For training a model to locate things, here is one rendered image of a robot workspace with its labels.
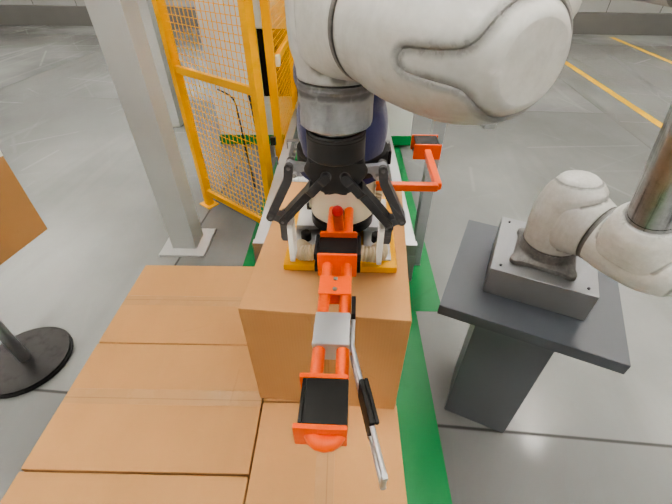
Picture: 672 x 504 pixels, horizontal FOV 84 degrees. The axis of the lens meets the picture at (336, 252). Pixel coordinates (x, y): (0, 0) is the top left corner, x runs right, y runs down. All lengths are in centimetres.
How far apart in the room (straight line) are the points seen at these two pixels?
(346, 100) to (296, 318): 57
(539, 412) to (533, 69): 181
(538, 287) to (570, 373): 101
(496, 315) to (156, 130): 187
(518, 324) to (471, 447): 75
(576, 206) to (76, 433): 148
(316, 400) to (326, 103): 39
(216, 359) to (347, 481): 55
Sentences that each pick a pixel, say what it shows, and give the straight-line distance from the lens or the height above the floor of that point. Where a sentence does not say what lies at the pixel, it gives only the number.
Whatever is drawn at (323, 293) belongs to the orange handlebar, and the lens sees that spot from 70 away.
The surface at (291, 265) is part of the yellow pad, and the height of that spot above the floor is 96.
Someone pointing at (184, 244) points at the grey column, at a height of 5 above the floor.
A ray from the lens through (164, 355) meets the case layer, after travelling 140.
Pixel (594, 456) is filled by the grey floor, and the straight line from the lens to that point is 201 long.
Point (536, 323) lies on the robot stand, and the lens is 124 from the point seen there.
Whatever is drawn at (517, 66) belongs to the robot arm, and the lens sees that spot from 28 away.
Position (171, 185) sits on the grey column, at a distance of 243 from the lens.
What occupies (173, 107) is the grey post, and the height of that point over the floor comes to 21.
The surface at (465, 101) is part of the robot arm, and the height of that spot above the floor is 152.
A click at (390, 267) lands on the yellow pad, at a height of 97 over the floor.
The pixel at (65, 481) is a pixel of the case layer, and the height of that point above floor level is 54.
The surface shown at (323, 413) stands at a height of 110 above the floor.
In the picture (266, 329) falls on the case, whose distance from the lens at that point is 94.
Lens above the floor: 160
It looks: 40 degrees down
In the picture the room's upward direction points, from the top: straight up
